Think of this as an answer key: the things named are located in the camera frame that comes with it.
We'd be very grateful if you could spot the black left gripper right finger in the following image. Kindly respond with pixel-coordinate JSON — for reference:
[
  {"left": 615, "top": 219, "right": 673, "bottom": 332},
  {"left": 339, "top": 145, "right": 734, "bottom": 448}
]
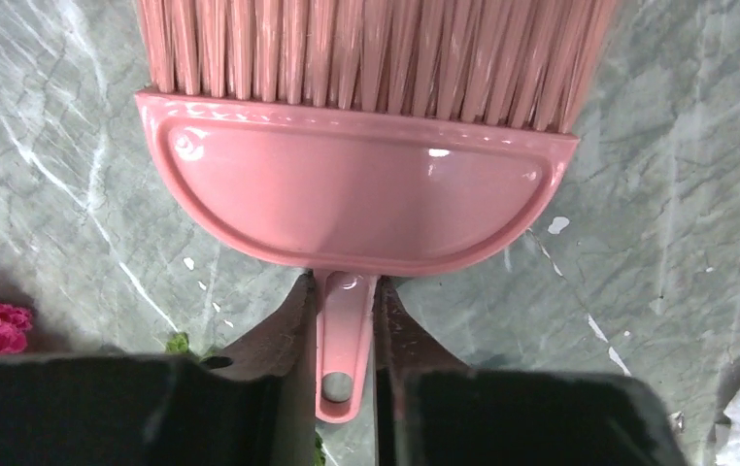
[{"left": 373, "top": 278, "right": 687, "bottom": 465}]

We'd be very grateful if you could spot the pink hand brush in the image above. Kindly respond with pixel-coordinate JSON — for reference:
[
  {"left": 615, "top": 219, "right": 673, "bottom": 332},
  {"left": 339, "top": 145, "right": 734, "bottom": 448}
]
[{"left": 136, "top": 1, "right": 620, "bottom": 423}]

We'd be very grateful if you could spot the green paper scrap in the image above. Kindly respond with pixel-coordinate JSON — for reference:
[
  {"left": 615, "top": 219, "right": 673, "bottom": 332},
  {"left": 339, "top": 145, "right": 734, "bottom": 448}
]
[{"left": 164, "top": 332, "right": 215, "bottom": 362}]

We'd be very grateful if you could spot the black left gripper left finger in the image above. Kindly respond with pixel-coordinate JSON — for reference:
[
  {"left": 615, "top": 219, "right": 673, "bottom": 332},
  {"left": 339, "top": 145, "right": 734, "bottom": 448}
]
[{"left": 0, "top": 273, "right": 316, "bottom": 465}]

